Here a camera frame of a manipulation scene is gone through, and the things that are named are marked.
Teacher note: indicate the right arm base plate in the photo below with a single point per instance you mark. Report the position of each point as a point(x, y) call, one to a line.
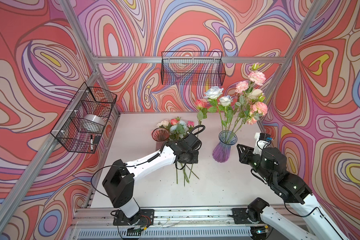
point(245, 216)

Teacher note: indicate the black wire basket wall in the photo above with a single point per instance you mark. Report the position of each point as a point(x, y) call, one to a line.
point(88, 114)
point(192, 68)

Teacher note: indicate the blue white rose stem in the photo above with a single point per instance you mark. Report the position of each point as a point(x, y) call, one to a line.
point(226, 113)

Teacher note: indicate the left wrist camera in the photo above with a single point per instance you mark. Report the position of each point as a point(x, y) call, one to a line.
point(195, 132)

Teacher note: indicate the pink carnation stem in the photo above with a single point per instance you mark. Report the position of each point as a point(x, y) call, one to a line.
point(248, 91)

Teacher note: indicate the light blue carnation stem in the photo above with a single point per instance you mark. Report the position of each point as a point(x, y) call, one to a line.
point(177, 132)

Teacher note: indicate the purple glass vase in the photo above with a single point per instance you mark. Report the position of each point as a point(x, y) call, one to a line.
point(222, 151)

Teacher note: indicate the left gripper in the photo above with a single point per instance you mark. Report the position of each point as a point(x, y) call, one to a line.
point(196, 157)

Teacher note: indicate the black wire basket back wall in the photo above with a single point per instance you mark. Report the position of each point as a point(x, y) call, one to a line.
point(192, 68)

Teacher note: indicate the red pink rose stem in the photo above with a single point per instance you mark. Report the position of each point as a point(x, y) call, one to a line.
point(175, 121)

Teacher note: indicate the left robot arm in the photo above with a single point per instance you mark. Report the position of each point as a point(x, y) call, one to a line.
point(121, 178)

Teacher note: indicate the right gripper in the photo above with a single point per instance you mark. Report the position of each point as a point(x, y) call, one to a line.
point(243, 157)

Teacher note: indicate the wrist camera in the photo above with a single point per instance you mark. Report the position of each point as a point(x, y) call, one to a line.
point(195, 132)
point(262, 140)

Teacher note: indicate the large salmon pink rose stem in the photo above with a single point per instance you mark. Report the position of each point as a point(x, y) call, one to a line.
point(202, 110)

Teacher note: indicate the black wire basket left wall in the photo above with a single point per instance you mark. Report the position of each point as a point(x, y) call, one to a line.
point(88, 114)

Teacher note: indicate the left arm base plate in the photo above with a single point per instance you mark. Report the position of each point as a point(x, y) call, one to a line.
point(143, 218)

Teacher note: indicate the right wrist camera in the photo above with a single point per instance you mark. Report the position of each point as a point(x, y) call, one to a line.
point(262, 140)

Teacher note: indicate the pink grey glass vase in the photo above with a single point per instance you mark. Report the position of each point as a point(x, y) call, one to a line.
point(160, 136)

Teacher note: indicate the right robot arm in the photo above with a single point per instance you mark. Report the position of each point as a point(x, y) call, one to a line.
point(269, 165)

